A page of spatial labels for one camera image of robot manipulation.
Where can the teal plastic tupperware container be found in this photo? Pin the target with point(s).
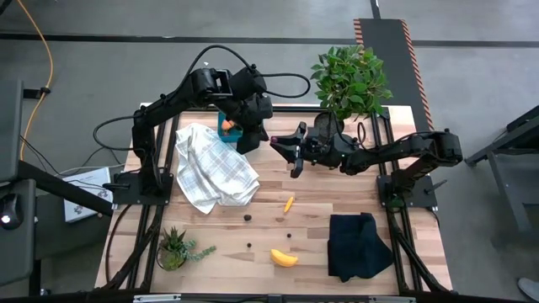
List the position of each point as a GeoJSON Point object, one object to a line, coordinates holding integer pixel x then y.
{"type": "Point", "coordinates": [225, 136]}

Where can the black striped-edge floor mat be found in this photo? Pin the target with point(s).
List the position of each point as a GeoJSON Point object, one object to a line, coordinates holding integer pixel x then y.
{"type": "Point", "coordinates": [387, 63]}

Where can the black diagonal support beam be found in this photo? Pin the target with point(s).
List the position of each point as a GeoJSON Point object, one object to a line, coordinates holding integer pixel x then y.
{"type": "Point", "coordinates": [63, 189]}

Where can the small succulent in glass pot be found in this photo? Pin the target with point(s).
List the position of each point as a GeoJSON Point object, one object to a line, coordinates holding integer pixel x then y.
{"type": "Point", "coordinates": [172, 250]}

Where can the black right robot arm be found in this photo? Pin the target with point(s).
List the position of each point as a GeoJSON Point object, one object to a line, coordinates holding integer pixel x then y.
{"type": "Point", "coordinates": [438, 147]}

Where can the yellow toy banana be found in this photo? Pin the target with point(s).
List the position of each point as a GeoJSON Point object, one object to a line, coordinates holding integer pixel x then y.
{"type": "Point", "coordinates": [283, 258]}

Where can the small yellow toy pepper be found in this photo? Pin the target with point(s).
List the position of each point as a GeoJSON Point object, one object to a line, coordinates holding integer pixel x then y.
{"type": "Point", "coordinates": [288, 205]}

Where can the dark navy cloth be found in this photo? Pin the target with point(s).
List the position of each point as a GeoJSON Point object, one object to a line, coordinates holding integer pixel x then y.
{"type": "Point", "coordinates": [355, 248]}

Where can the white printed box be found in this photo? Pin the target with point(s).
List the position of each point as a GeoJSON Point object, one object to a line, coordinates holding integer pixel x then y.
{"type": "Point", "coordinates": [84, 202]}

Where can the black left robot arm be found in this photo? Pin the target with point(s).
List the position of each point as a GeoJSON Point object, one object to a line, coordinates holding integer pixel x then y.
{"type": "Point", "coordinates": [147, 139]}

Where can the orange toy fruit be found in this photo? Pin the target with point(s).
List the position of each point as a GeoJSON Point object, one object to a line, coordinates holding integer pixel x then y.
{"type": "Point", "coordinates": [227, 125]}

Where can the white plaid kitchen towel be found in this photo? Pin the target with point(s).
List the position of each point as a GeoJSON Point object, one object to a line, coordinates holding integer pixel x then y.
{"type": "Point", "coordinates": [210, 168]}

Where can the leafy green plant black pot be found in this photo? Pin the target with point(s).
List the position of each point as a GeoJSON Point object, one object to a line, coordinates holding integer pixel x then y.
{"type": "Point", "coordinates": [349, 84]}

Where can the grey desk panel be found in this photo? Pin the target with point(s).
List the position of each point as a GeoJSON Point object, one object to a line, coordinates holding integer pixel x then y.
{"type": "Point", "coordinates": [10, 126]}
{"type": "Point", "coordinates": [28, 252]}

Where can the black computer mouse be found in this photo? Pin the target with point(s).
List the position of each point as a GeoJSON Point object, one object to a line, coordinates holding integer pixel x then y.
{"type": "Point", "coordinates": [10, 210]}

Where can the grey metal cart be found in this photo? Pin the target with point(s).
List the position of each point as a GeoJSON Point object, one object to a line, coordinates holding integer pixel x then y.
{"type": "Point", "coordinates": [528, 126]}

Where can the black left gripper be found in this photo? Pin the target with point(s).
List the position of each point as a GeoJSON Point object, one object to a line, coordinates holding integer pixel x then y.
{"type": "Point", "coordinates": [254, 113]}

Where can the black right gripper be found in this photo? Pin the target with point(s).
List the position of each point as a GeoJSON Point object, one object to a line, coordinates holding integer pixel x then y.
{"type": "Point", "coordinates": [316, 147]}

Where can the person's shoe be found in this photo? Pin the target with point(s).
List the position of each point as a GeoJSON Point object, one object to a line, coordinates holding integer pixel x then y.
{"type": "Point", "coordinates": [529, 288]}

